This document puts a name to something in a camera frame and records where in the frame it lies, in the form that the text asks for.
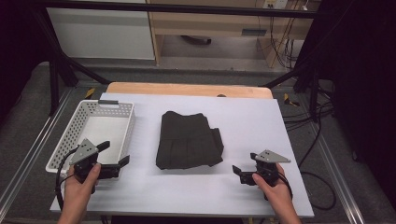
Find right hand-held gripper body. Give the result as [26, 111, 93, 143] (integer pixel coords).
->
[240, 149, 292, 188]

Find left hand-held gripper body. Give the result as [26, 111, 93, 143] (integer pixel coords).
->
[68, 138, 120, 184]

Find white perforated plastic basket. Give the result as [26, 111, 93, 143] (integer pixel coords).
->
[45, 99, 136, 175]

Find dark pleated skirt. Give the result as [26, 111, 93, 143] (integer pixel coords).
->
[155, 110, 225, 171]

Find person's right hand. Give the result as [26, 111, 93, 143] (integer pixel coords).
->
[251, 162, 294, 216]

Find person's left hand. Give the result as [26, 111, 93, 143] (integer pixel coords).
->
[63, 162, 103, 216]

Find white table cover board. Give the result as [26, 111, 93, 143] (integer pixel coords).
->
[49, 92, 316, 218]

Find black metal stand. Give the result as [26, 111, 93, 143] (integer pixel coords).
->
[32, 8, 111, 117]
[262, 59, 322, 123]

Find wooden table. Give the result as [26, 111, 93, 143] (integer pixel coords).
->
[106, 81, 275, 100]

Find white cabinet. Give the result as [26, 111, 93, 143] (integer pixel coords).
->
[46, 7, 156, 61]

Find dark curtain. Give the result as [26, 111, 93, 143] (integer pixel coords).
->
[0, 0, 52, 120]
[293, 0, 396, 206]

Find wooden desk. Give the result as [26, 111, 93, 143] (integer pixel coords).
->
[146, 0, 322, 68]

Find white power strip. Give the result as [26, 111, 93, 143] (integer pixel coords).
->
[262, 0, 290, 10]

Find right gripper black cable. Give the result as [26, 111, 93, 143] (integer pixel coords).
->
[277, 171, 294, 201]

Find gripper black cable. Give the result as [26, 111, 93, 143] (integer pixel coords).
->
[54, 148, 78, 211]
[277, 171, 294, 201]

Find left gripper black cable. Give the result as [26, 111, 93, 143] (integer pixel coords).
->
[54, 148, 78, 211]

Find aluminium floor rail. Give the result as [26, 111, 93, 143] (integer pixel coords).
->
[0, 88, 75, 214]
[311, 124, 366, 224]

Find black floor cable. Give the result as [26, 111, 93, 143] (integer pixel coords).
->
[282, 101, 338, 211]

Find bundle of hanging cables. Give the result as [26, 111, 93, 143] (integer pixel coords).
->
[255, 0, 309, 69]

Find black frame crossbar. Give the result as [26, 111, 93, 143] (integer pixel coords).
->
[31, 0, 319, 20]

